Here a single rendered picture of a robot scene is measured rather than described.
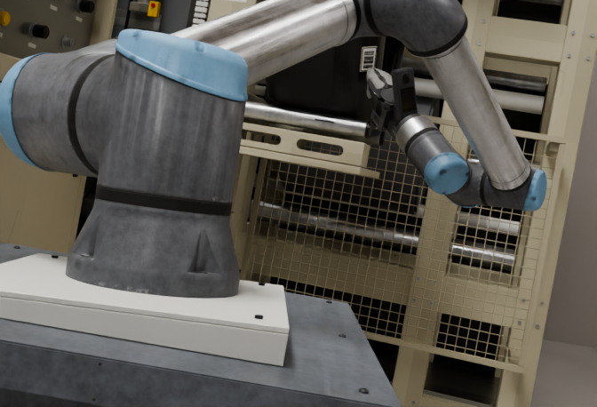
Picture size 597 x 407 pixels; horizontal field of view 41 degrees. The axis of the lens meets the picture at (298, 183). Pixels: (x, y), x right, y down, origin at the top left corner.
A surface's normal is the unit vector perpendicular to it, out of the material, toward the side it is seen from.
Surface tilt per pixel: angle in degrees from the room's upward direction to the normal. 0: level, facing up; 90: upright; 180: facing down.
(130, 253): 69
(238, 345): 90
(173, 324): 90
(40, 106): 93
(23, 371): 90
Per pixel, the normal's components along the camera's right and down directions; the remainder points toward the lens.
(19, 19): 0.96, 0.18
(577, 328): 0.03, 0.03
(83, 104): -0.61, -0.15
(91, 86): -0.53, -0.41
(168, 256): 0.34, -0.31
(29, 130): -0.62, 0.30
